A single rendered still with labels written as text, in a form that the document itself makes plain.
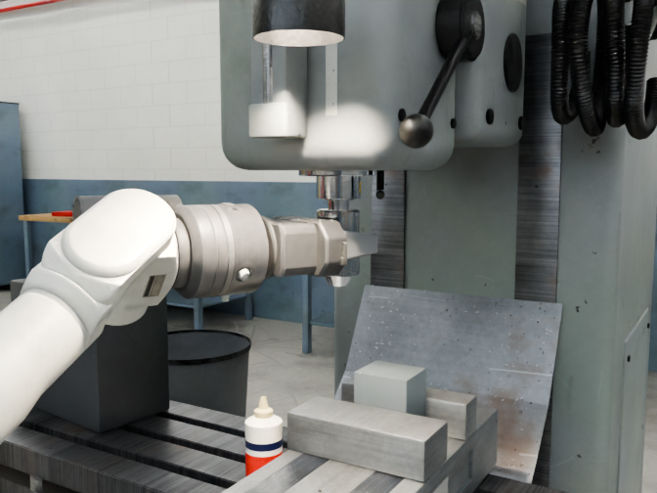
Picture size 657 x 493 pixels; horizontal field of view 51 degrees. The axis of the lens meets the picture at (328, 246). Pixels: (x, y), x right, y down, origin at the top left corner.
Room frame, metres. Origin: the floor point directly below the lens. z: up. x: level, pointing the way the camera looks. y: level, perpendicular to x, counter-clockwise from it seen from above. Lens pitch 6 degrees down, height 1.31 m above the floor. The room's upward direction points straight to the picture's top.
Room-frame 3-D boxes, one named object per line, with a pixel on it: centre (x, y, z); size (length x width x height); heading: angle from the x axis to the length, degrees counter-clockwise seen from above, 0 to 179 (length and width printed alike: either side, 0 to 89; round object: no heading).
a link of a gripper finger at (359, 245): (0.71, -0.03, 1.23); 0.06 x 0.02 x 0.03; 124
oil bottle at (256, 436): (0.72, 0.07, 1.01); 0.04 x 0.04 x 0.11
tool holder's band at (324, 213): (0.74, -0.01, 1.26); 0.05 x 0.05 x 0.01
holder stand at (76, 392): (1.00, 0.36, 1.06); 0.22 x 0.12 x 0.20; 52
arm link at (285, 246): (0.69, 0.07, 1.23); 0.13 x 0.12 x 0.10; 34
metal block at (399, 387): (0.71, -0.07, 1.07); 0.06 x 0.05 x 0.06; 60
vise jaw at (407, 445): (0.66, -0.04, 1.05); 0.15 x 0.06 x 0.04; 60
